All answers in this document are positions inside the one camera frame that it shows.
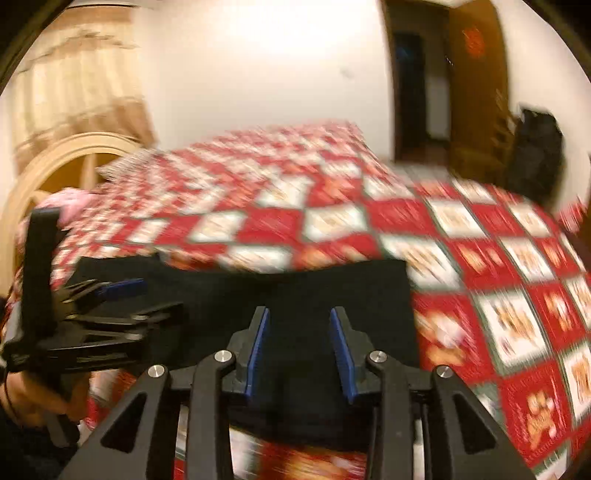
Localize brown wooden door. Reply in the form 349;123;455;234
448;0;513;181

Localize dark wooden door frame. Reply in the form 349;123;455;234
381;0;451;162

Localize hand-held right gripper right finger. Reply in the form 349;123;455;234
329;307;539;480

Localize striped pillow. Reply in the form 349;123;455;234
96;148;160;182

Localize red door ornament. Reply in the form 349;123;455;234
462;28;485;56

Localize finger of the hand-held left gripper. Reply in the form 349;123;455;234
69;301;186;329
60;277;147;302

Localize black backpack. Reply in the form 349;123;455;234
505;107;564;204

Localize cream wooden headboard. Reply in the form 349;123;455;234
0;132;144;287

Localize person's left hand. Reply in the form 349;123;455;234
4;364;89;428

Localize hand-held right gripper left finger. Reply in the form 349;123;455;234
55;305;271;480

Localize black pants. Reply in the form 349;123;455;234
65;256;421;450

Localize beige patterned curtain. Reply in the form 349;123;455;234
9;9;155;171

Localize pink fluffy pillow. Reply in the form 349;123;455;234
39;188;98;227

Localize red printed checkered blanket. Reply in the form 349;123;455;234
0;119;591;480

